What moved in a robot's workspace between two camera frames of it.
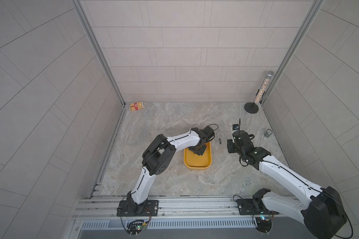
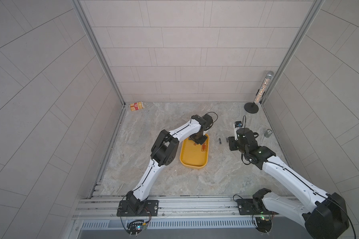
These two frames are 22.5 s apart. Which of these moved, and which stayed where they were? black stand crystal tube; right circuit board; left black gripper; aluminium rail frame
Moved: left black gripper
Stayed: aluminium rail frame; black stand crystal tube; right circuit board
